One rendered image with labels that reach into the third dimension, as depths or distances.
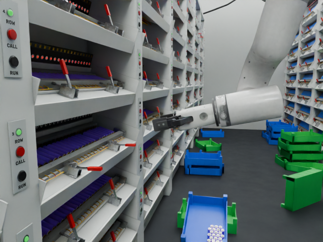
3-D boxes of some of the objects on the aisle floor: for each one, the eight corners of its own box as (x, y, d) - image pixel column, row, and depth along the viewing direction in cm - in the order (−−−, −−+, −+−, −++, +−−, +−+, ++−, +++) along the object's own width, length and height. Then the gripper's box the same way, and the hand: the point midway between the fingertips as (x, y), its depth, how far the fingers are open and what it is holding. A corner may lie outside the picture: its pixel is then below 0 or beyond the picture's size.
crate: (320, 200, 180) (323, 170, 177) (292, 211, 164) (294, 178, 161) (308, 196, 187) (310, 166, 184) (280, 206, 171) (282, 175, 168)
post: (171, 190, 196) (173, -79, 173) (169, 195, 187) (170, -89, 163) (144, 187, 201) (142, -76, 177) (140, 193, 192) (137, -84, 168)
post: (143, 247, 129) (140, -184, 105) (137, 260, 120) (131, -209, 96) (103, 241, 133) (91, -173, 109) (94, 253, 124) (78, -196, 100)
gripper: (217, 96, 82) (161, 107, 86) (216, 99, 65) (146, 113, 69) (222, 121, 83) (166, 131, 87) (221, 130, 66) (152, 142, 70)
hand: (160, 122), depth 78 cm, fingers open, 8 cm apart
